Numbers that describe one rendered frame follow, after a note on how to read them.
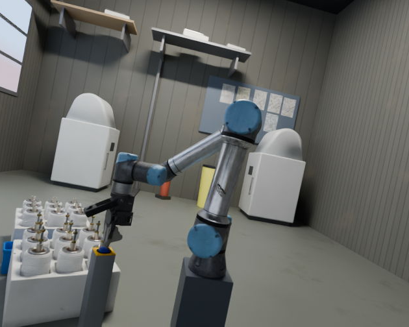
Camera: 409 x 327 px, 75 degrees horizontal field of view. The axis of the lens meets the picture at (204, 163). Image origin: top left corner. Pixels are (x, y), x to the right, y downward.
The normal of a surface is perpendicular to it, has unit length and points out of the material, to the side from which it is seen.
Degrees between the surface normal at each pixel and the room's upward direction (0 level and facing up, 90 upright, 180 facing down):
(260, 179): 90
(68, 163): 90
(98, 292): 90
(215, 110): 90
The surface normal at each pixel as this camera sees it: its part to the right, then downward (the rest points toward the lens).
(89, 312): 0.56, 0.14
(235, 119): -0.19, -0.15
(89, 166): 0.07, 0.04
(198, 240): -0.27, 0.11
